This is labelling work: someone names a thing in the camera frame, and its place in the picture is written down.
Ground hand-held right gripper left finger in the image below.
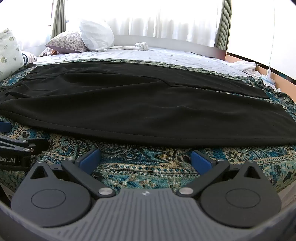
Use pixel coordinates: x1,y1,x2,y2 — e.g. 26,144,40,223
30,148,116,199

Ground floral purple pillow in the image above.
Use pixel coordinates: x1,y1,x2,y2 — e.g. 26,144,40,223
45,31,88,54

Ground blue and white object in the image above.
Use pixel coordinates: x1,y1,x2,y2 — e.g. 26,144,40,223
261,68,277,87

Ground brown patterned cloth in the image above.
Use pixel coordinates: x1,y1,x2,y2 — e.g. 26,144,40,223
38,47,57,57

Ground wooden side board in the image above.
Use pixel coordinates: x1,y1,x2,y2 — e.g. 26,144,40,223
225,52,296,102

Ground pale floral cushion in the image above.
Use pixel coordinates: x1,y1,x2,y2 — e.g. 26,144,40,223
0,28,25,81

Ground green curtain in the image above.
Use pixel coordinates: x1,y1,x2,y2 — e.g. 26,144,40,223
215,0,232,50
51,0,67,42

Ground white pillow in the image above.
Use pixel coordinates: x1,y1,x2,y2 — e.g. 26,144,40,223
79,19,115,52

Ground white bedsheet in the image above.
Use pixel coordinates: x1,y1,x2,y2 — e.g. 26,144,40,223
30,45,255,78

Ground small white rolled cloth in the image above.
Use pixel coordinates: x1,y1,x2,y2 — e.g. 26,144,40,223
109,42,149,51

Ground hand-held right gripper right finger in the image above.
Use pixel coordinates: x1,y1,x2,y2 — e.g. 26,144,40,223
177,150,266,198

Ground striped cloth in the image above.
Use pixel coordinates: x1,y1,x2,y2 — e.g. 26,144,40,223
21,51,38,65

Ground black pants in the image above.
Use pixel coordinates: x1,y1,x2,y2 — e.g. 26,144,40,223
0,60,296,149

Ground crumpled white cloth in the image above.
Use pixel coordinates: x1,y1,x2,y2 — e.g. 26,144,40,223
229,61,263,78

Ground grey bed headboard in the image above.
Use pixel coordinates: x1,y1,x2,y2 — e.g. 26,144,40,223
113,35,227,61

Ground white sheer curtain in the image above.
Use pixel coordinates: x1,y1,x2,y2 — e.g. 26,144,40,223
65,0,223,48

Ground teal paisley blanket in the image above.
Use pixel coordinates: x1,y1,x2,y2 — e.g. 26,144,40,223
0,57,296,200

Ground thin white cable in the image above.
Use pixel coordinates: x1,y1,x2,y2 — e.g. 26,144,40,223
268,0,277,70

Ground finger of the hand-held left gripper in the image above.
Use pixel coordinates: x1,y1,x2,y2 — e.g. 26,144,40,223
0,120,12,132
0,135,49,154

